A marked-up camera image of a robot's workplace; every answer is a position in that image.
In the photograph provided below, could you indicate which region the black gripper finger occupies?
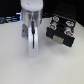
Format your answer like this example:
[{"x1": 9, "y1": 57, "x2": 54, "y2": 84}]
[
  {"x1": 22, "y1": 24, "x2": 33, "y2": 58},
  {"x1": 33, "y1": 20, "x2": 40, "y2": 58}
]

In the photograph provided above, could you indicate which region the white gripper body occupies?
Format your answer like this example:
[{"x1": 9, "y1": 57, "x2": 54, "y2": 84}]
[{"x1": 21, "y1": 9, "x2": 42, "y2": 27}]

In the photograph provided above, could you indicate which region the black kcup holder drawer box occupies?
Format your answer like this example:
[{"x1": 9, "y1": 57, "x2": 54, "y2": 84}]
[{"x1": 46, "y1": 14, "x2": 76, "y2": 47}]

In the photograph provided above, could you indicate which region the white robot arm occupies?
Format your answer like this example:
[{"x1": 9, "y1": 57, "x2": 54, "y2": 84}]
[{"x1": 21, "y1": 0, "x2": 43, "y2": 58}]

